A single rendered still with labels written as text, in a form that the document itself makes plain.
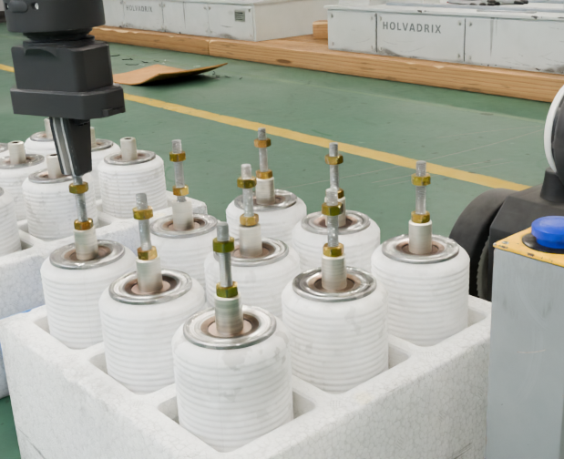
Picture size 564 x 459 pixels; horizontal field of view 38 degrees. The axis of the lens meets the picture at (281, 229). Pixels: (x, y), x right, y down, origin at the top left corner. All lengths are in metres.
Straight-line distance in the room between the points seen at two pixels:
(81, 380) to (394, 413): 0.28
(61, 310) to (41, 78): 0.22
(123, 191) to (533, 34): 2.00
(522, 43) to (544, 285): 2.36
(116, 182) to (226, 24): 3.09
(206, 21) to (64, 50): 3.63
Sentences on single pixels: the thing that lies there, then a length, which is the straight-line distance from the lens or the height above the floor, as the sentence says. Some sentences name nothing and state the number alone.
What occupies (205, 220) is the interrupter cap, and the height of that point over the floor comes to 0.25.
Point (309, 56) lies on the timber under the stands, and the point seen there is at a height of 0.06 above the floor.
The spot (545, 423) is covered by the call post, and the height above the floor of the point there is 0.18.
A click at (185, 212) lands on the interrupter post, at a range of 0.90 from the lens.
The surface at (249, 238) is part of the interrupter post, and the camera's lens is 0.80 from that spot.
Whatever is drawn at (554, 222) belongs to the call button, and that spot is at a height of 0.33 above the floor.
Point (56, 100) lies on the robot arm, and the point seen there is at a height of 0.42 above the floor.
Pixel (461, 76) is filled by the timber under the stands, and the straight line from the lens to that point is 3.05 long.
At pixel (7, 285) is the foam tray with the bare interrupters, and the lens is 1.09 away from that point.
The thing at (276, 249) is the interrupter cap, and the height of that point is 0.25.
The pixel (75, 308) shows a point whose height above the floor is 0.21.
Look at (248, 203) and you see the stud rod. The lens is 0.80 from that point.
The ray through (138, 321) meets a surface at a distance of 0.72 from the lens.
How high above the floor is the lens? 0.55
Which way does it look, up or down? 20 degrees down
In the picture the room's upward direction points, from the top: 3 degrees counter-clockwise
